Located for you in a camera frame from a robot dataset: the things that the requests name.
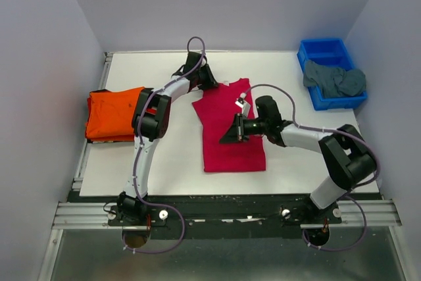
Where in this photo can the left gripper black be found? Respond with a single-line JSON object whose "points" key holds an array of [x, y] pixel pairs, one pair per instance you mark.
{"points": [[210, 82]]}

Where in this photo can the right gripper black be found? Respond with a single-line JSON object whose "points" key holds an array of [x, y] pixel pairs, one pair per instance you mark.
{"points": [[235, 133]]}

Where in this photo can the aluminium frame rail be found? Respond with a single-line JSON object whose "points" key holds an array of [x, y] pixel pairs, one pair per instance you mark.
{"points": [[84, 247]]}

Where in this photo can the blue plastic bin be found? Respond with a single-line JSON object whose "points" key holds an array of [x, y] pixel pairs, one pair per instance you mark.
{"points": [[328, 52]]}

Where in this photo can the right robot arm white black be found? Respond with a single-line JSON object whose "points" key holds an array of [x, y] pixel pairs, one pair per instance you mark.
{"points": [[347, 158]]}

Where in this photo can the magenta t shirt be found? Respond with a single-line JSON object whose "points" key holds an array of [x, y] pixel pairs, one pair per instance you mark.
{"points": [[216, 110]]}

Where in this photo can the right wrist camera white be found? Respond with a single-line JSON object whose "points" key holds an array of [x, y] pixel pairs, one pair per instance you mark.
{"points": [[244, 106]]}

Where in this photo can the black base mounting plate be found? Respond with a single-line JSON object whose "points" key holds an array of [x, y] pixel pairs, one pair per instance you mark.
{"points": [[220, 217]]}

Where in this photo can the folded orange t shirt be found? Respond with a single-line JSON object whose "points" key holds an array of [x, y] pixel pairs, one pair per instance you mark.
{"points": [[112, 114]]}

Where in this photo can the grey t shirt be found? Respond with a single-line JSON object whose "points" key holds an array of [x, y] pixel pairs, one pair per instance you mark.
{"points": [[334, 82]]}

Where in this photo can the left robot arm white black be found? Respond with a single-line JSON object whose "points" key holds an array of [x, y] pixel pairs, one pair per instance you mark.
{"points": [[150, 123]]}

